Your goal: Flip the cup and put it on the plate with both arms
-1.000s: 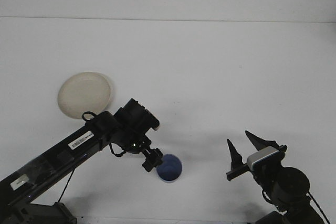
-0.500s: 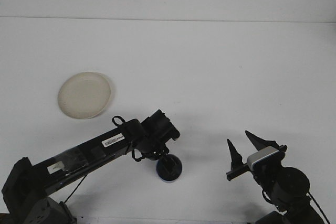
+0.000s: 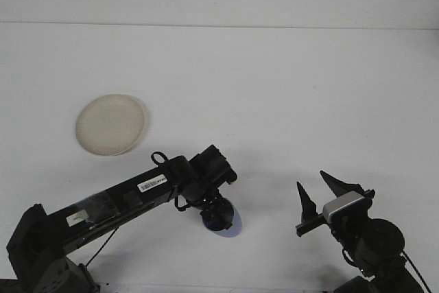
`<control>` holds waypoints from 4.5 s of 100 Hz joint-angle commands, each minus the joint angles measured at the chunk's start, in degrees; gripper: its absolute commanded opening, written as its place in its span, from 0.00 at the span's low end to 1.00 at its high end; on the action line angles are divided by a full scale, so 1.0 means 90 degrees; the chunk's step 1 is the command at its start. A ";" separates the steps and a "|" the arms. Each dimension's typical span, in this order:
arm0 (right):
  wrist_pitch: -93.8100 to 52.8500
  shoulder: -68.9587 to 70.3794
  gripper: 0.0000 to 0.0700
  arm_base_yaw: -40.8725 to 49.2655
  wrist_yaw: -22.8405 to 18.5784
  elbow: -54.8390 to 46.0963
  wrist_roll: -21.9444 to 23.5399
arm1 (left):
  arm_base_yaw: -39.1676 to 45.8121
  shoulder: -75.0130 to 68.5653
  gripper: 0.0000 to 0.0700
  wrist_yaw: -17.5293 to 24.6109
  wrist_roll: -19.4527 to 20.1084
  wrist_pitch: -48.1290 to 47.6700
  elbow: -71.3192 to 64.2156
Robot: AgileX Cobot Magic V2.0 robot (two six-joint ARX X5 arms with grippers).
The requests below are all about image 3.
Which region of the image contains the pale blue cup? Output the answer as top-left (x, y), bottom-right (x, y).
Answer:
top-left (204, 205), bottom-right (245, 239)

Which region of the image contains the pale round plate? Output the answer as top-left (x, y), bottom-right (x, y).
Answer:
top-left (75, 93), bottom-right (150, 156)

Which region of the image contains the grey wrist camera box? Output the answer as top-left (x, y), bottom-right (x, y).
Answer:
top-left (322, 192), bottom-right (364, 222)

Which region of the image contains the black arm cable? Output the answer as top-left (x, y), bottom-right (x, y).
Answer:
top-left (85, 150), bottom-right (189, 270)
top-left (342, 250), bottom-right (433, 293)

